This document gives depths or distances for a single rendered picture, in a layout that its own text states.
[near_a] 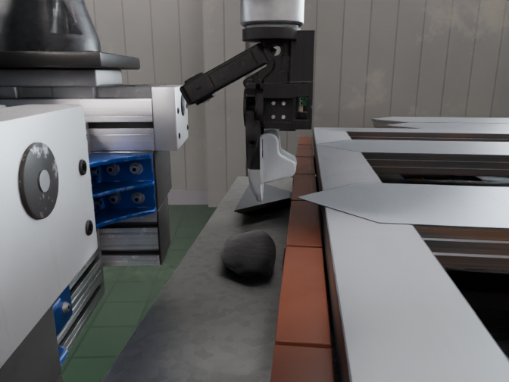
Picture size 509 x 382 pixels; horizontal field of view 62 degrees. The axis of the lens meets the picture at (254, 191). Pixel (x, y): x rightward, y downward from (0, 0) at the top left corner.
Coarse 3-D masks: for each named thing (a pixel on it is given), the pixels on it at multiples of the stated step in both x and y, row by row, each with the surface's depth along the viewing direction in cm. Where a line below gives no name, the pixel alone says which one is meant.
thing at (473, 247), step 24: (384, 168) 87; (408, 168) 86; (432, 168) 86; (456, 168) 86; (480, 168) 86; (504, 168) 85; (432, 240) 45; (456, 240) 45; (480, 240) 45; (504, 240) 45; (456, 264) 45; (480, 264) 44; (504, 264) 44; (336, 312) 31; (336, 336) 31; (336, 360) 30
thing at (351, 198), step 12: (324, 192) 58; (336, 192) 58; (348, 192) 58; (360, 192) 58; (324, 204) 52; (336, 204) 52; (348, 204) 52; (360, 204) 52; (360, 216) 48; (372, 216) 48
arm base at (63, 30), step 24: (0, 0) 57; (24, 0) 56; (48, 0) 57; (72, 0) 60; (0, 24) 57; (24, 24) 56; (48, 24) 57; (72, 24) 60; (0, 48) 57; (24, 48) 57; (48, 48) 57; (72, 48) 59; (96, 48) 63
